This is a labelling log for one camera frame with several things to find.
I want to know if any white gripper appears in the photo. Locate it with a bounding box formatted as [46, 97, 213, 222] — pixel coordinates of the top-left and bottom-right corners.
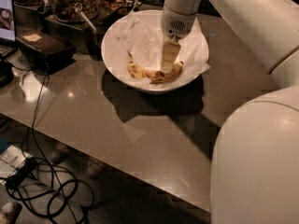
[161, 7, 195, 72]

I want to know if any spotted yellow banana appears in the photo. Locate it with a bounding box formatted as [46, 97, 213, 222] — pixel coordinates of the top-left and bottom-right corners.
[127, 53, 183, 84]

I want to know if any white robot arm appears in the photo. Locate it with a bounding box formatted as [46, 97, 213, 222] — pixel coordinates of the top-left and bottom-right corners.
[164, 0, 299, 224]

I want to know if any white bowl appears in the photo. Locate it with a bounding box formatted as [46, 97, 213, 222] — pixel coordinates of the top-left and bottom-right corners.
[100, 9, 209, 95]

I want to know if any white paper liner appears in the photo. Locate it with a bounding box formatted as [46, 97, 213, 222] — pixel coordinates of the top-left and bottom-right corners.
[110, 10, 211, 91]

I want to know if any dark tray with snacks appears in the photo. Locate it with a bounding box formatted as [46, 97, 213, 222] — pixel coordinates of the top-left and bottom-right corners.
[98, 0, 141, 24]

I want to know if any laptop screen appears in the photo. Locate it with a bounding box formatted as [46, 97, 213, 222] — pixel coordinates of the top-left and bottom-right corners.
[0, 0, 16, 46]

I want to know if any black power adapter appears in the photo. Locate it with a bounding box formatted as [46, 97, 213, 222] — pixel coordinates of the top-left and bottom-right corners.
[5, 158, 37, 189]

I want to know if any white paper on floor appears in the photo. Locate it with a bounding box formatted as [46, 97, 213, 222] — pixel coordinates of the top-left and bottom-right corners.
[0, 145, 31, 185]

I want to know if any white scoop handle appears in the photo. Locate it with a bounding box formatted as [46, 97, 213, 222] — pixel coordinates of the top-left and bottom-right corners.
[75, 7, 97, 35]

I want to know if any black cable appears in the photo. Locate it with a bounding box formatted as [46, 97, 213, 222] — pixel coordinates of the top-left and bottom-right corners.
[0, 63, 96, 224]

